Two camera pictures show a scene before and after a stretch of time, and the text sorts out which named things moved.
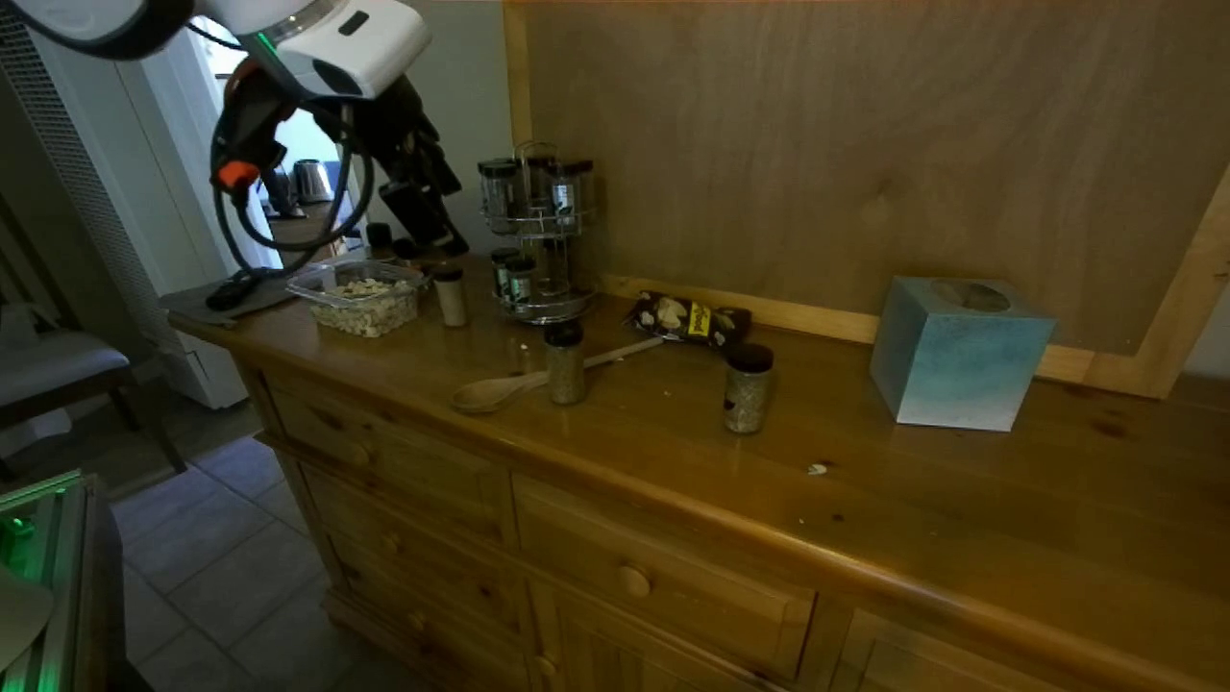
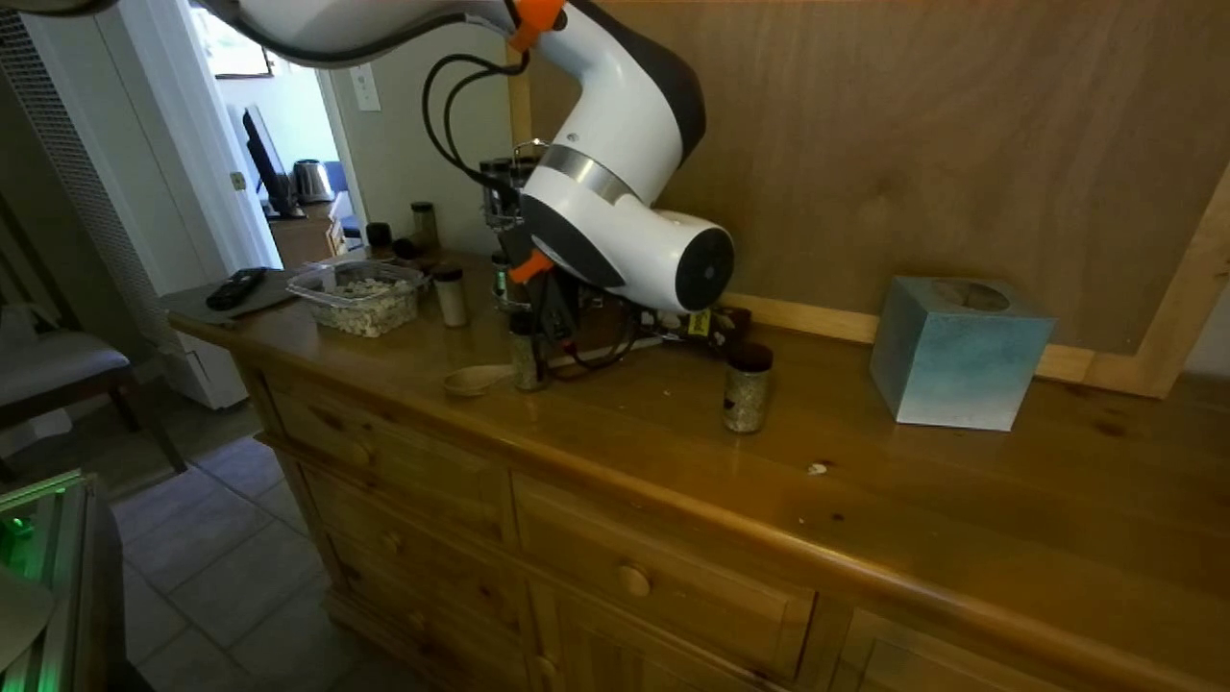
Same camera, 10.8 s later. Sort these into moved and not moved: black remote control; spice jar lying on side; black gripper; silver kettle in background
Moved: black gripper
Not moved: spice jar lying on side; black remote control; silver kettle in background
